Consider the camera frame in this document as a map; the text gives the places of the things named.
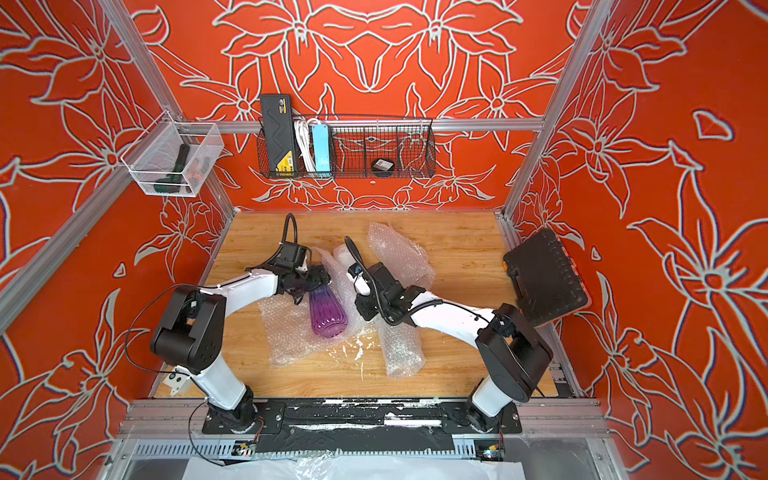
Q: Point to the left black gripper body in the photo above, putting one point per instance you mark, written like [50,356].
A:
[310,278]

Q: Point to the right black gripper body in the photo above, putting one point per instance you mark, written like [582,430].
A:
[372,283]

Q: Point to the purple glass vase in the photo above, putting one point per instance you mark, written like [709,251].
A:
[327,316]

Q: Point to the bubble wrap sheet of vase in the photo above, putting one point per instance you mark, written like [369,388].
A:
[288,329]

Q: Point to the bubble roll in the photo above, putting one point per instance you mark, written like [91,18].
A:
[401,348]
[348,263]

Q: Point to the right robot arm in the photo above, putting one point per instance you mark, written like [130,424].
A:
[514,353]

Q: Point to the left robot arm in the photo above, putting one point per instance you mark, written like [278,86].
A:
[189,335]

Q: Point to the back bubble wrapped bundle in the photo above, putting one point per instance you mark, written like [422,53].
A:
[407,261]

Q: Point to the small black device in basket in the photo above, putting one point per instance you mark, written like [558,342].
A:
[382,167]

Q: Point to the light blue box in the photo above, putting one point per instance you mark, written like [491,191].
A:
[321,144]

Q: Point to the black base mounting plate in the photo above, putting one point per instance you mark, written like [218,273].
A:
[403,427]

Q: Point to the black plastic tool case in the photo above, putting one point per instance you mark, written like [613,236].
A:
[545,279]

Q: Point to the black box with yellow label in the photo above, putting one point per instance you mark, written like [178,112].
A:
[278,129]

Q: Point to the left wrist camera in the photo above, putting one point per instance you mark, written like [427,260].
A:
[294,256]

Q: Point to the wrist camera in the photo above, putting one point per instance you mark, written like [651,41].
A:
[359,280]
[294,256]

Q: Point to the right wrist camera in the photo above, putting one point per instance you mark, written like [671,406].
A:
[359,280]

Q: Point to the black wire wall basket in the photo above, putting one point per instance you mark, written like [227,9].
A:
[410,145]

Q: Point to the clear plastic wall bin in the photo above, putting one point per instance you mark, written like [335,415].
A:
[152,154]

